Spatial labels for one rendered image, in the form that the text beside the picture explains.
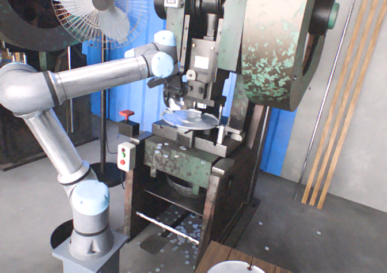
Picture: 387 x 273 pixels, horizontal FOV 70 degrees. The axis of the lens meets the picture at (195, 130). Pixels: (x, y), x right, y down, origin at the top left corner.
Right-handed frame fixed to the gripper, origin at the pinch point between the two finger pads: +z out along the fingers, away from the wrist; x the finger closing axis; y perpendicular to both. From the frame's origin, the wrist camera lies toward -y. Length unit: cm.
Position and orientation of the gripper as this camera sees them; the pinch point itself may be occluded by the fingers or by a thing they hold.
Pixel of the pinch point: (172, 109)
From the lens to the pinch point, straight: 124.4
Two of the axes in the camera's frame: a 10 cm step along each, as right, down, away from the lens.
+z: 0.7, 7.3, 6.8
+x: 4.3, -6.4, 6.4
